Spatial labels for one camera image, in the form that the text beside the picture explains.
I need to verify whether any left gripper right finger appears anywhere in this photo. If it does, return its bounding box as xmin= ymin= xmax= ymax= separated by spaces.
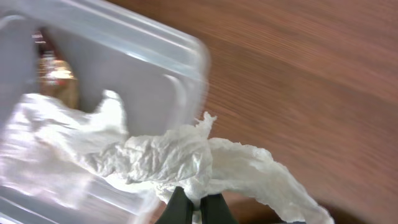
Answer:
xmin=200 ymin=194 xmax=239 ymax=224

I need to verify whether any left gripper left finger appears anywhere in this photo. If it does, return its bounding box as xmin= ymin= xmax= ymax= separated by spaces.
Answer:
xmin=155 ymin=187 xmax=194 ymax=224

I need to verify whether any white napkin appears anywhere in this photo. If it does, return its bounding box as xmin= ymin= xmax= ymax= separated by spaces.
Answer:
xmin=1 ymin=90 xmax=333 ymax=223

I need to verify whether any gold snack wrapper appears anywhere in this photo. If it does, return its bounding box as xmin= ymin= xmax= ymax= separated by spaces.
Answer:
xmin=32 ymin=28 xmax=79 ymax=109

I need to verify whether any clear plastic bin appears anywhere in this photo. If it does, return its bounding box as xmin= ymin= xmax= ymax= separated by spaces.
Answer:
xmin=1 ymin=0 xmax=208 ymax=223

